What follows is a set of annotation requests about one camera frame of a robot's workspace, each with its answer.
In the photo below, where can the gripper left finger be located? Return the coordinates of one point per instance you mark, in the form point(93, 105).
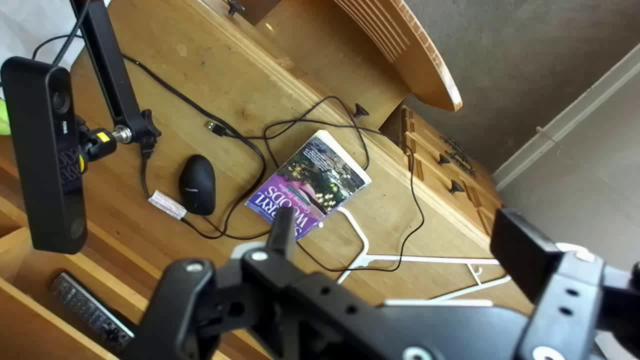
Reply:
point(190, 305)

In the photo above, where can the purple paperback book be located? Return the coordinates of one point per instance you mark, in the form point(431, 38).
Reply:
point(312, 182)

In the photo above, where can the black computer mouse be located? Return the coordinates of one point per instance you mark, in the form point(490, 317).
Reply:
point(198, 185)

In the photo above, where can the curved wooden chair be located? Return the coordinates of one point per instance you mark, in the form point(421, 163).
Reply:
point(425, 55)

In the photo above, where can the white plastic hanger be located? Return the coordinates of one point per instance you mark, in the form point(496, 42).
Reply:
point(425, 259)

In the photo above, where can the black drawer knob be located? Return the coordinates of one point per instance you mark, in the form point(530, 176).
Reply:
point(456, 187)
point(443, 160)
point(361, 111)
point(235, 6)

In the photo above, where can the black remote control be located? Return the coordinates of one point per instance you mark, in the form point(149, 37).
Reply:
point(87, 310)

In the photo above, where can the green object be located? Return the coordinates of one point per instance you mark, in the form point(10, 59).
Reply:
point(4, 117)

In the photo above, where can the camera on mount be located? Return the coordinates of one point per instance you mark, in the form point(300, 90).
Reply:
point(45, 165)

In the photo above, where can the wooden drawer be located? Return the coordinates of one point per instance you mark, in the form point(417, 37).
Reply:
point(445, 175)

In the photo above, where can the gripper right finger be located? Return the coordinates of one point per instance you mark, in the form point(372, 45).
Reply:
point(565, 300)

